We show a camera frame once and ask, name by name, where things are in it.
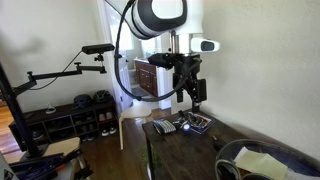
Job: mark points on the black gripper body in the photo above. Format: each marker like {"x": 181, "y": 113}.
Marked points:
{"x": 186, "y": 68}

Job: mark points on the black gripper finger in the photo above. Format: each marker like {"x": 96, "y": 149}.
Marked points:
{"x": 180, "y": 95}
{"x": 200, "y": 91}

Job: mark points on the black key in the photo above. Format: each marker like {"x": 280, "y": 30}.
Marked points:
{"x": 218, "y": 142}

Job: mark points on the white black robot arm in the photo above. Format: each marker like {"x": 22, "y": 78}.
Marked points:
{"x": 195, "y": 16}

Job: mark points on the small square patterned tray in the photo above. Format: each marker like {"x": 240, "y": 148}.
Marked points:
{"x": 206, "y": 124}

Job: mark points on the brown wooden cabinet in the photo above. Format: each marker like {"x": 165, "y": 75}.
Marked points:
{"x": 146, "y": 76}

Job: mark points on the round beige wooden stool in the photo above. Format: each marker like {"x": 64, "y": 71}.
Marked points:
{"x": 135, "y": 112}

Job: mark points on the dark wooden console table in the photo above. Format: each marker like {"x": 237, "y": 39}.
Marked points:
{"x": 186, "y": 153}

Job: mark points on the white door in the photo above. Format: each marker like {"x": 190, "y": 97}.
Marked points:
{"x": 125, "y": 60}

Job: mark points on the grey black bicycle helmet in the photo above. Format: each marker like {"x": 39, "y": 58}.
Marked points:
{"x": 102, "y": 96}

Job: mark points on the yellow paper pad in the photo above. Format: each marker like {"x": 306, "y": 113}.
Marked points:
{"x": 260, "y": 163}

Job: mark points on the round dark blue plate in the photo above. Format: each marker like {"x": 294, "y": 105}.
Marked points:
{"x": 296, "y": 156}

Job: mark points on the dark wooden shoe shelf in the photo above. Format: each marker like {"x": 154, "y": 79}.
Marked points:
{"x": 63, "y": 115}

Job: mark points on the light wooden stool with clamps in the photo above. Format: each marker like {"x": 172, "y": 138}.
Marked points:
{"x": 63, "y": 146}

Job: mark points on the small white shelf object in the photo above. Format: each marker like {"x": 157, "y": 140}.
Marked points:
{"x": 50, "y": 110}

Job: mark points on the black stand pole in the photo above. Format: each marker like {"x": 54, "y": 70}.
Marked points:
{"x": 16, "y": 113}

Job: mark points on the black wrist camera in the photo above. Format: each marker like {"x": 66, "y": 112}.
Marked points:
{"x": 161, "y": 60}

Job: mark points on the black stereo camera bar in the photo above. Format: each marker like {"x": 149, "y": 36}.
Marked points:
{"x": 98, "y": 48}

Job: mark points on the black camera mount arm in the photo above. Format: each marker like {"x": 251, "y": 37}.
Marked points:
{"x": 66, "y": 71}

